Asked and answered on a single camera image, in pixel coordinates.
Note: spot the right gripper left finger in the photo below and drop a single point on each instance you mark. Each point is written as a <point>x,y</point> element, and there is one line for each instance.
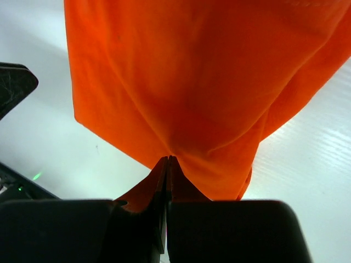
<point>145,205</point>

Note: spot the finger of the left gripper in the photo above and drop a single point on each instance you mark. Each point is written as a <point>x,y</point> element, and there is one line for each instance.
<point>17,82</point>

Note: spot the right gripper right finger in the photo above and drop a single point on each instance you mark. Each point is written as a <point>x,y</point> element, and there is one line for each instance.
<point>178,187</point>

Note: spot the orange t shirt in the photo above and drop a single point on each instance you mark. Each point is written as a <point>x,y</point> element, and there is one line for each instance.
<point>205,81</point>

